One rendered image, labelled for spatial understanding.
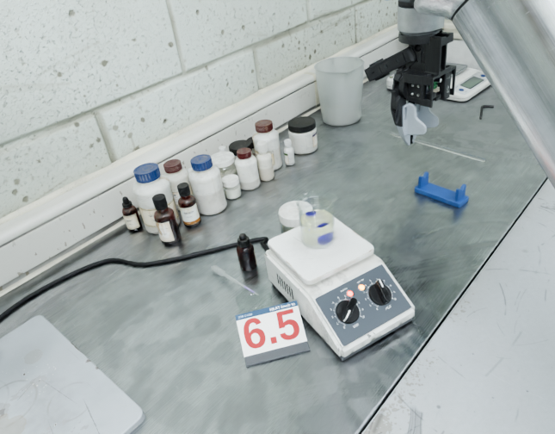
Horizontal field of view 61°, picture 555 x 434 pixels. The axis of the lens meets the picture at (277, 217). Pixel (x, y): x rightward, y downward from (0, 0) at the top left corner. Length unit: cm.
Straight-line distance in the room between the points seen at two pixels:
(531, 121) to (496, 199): 65
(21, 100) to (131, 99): 21
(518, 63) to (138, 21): 82
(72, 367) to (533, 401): 60
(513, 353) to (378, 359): 17
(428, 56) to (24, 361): 79
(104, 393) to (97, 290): 23
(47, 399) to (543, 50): 67
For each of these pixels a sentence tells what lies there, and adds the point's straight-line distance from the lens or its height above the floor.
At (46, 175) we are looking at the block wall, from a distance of 97.
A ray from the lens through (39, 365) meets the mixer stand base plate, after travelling 78.
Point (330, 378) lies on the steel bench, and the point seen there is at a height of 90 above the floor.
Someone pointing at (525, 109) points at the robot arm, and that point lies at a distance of 33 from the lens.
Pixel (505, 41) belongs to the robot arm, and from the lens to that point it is 32.
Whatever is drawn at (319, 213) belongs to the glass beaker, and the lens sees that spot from 65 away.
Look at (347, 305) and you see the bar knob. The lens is 65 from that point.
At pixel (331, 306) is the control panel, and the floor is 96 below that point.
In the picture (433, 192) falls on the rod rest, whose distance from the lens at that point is 96.
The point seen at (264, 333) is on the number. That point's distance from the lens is 68.
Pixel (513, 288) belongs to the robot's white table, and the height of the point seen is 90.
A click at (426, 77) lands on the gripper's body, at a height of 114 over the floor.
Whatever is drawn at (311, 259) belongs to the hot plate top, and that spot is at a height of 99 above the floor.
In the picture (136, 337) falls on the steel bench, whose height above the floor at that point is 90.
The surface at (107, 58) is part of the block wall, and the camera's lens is 99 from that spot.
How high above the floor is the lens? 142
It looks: 34 degrees down
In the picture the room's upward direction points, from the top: 8 degrees counter-clockwise
